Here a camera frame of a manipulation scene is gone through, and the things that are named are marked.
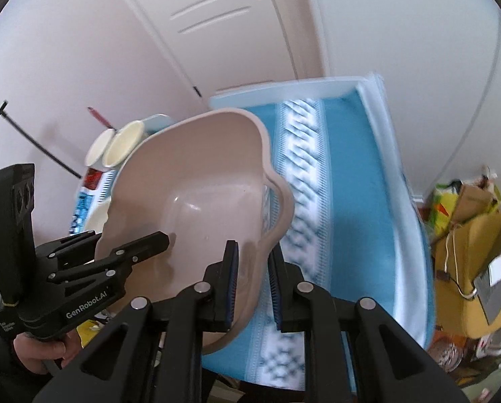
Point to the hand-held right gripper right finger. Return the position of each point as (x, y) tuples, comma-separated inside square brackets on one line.
[(275, 285)]

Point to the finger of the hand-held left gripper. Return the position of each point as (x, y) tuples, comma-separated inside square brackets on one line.
[(69, 247), (145, 245)]

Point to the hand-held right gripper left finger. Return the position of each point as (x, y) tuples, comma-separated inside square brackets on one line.
[(232, 285)]

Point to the pink plastic basin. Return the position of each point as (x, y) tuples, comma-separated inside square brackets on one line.
[(200, 176)]

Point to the person's left forearm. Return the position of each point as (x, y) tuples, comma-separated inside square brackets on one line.
[(0, 369)]

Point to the person's left hand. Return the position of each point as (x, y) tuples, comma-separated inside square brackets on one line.
[(36, 352)]

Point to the printed box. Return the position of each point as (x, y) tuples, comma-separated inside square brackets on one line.
[(93, 180)]

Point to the white bowl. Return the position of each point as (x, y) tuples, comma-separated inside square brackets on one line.
[(99, 147)]

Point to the cream bowl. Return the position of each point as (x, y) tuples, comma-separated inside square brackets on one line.
[(122, 142)]

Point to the blue patterned tablecloth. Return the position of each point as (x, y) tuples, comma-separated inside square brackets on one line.
[(355, 201)]

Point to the black clothes rack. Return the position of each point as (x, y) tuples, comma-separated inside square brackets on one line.
[(27, 138)]

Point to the green yellow bag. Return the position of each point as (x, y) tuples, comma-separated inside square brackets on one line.
[(441, 201)]

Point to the white door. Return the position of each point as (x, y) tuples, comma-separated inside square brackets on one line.
[(216, 42)]

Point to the white wardrobe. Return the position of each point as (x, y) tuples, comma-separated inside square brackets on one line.
[(401, 29)]

